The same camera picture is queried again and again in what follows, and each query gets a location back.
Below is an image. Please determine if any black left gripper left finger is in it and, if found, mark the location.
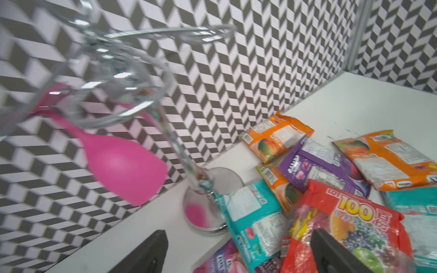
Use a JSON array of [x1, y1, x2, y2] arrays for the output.
[[109, 230, 168, 273]]

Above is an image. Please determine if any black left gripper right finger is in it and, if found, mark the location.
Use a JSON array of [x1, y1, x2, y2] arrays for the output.
[[310, 229, 372, 273]]

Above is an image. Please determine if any pink purple Fox's candy bag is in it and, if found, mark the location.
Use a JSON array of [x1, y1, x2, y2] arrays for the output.
[[193, 239, 280, 273]]

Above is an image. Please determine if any teal Fox's candy bag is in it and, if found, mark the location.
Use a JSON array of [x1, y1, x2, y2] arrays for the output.
[[382, 187, 437, 273]]

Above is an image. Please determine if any orange Fox's candy bag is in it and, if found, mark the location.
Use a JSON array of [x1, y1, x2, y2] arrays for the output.
[[333, 130, 437, 191]]

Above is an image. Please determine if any red 100 candy bag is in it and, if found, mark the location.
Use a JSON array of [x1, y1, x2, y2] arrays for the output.
[[280, 180, 416, 273]]

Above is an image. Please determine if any chrome glass holder stand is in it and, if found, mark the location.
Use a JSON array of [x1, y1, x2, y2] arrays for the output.
[[81, 23, 245, 233]]

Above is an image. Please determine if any orange candy bag under purple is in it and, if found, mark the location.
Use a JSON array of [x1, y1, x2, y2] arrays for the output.
[[256, 164, 303, 216]]

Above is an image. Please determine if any teal candy bag left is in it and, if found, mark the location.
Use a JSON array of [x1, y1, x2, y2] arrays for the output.
[[217, 180, 286, 273]]

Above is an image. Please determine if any pink plastic wine glass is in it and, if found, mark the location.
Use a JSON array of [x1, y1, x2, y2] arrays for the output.
[[33, 83, 168, 207]]

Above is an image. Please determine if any clear wine glass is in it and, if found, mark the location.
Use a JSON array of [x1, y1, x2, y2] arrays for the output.
[[0, 0, 176, 137]]

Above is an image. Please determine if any orange candy bag at wall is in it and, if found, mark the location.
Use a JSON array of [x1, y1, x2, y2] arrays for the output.
[[240, 110, 314, 165]]

